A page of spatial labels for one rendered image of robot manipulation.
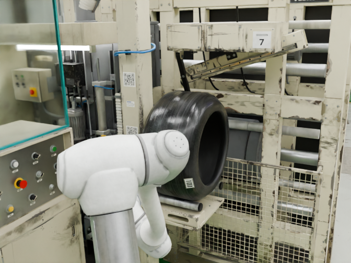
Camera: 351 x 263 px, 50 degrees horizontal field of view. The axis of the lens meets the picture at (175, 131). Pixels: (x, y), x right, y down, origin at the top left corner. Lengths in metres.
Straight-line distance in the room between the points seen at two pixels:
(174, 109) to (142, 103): 0.26
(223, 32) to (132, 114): 0.64
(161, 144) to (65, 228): 1.36
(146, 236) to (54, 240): 0.82
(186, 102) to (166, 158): 0.93
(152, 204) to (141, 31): 1.01
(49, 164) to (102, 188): 1.20
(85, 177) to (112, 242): 0.16
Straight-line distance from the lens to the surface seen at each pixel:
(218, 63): 2.15
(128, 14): 1.94
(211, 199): 2.19
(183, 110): 1.74
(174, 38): 2.10
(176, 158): 0.88
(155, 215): 1.25
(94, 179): 0.84
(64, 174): 0.86
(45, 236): 2.07
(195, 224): 1.91
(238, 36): 1.95
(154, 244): 1.41
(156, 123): 1.76
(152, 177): 0.90
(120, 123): 2.08
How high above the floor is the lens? 1.79
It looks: 16 degrees down
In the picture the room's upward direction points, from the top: 1 degrees counter-clockwise
